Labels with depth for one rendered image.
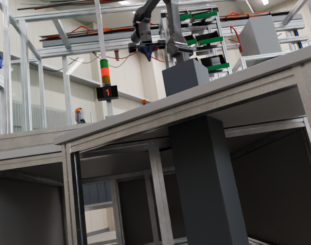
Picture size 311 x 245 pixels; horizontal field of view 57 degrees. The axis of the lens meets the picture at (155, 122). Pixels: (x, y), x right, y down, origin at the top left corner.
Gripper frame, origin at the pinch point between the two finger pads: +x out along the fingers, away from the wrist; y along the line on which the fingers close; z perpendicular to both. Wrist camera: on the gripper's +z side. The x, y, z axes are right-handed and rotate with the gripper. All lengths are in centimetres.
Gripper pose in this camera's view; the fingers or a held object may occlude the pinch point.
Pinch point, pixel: (148, 55)
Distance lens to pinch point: 145.1
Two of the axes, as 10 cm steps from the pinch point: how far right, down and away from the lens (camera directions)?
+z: -0.5, 2.6, 9.6
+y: -9.9, 1.4, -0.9
